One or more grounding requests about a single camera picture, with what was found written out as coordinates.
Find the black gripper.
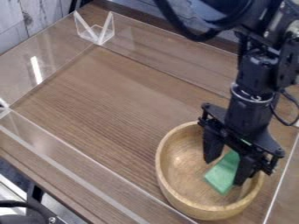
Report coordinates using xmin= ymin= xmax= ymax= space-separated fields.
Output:
xmin=199 ymin=83 xmax=285 ymax=186

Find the green foam stick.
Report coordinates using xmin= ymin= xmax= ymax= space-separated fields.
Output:
xmin=203 ymin=145 xmax=240 ymax=195

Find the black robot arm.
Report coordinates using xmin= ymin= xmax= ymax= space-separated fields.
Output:
xmin=199 ymin=0 xmax=299 ymax=186

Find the wooden bowl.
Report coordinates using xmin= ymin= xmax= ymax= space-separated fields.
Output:
xmin=154 ymin=122 xmax=264 ymax=221

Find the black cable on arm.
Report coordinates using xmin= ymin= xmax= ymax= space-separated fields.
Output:
xmin=153 ymin=0 xmax=299 ymax=128

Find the clear acrylic front wall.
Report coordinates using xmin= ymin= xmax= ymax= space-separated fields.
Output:
xmin=0 ymin=108 xmax=197 ymax=224

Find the black table leg bracket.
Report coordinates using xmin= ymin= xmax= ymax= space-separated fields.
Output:
xmin=25 ymin=183 xmax=66 ymax=224

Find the clear acrylic corner bracket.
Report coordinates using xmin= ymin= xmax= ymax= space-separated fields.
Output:
xmin=73 ymin=11 xmax=114 ymax=46

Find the black cable lower left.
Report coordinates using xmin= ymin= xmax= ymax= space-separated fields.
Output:
xmin=0 ymin=199 xmax=50 ymax=218

